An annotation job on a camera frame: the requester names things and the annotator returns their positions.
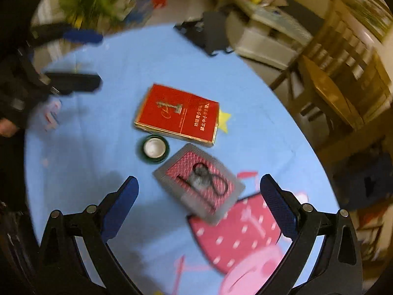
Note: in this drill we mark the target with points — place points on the person's left hand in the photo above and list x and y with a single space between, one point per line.
7 128

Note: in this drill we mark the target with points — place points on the blue cartoon pig tablecloth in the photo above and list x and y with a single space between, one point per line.
107 129

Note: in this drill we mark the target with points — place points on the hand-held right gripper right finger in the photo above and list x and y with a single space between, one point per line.
279 209

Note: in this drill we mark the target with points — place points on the red cigarette box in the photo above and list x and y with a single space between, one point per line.
175 113

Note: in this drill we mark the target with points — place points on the framed horse painting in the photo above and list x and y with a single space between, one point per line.
353 6

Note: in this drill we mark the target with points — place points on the white glass-top coffee table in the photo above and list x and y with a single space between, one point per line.
270 30

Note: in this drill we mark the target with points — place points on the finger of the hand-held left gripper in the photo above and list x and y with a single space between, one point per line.
83 36
76 82

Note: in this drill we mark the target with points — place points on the black folding phone stand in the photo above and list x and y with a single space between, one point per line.
205 33

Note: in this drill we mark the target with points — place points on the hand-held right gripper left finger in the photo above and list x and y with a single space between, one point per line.
119 212

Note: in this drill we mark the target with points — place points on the blue cardboard box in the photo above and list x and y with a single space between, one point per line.
139 10

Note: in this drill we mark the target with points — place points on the red grey-edged foil packet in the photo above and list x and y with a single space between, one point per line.
199 178

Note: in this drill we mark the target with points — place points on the green bottle cap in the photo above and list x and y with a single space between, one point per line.
152 148

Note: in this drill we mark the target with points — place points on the green potted plant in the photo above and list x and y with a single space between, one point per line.
89 3

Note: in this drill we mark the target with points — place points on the wooden dining chair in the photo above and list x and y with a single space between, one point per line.
337 80

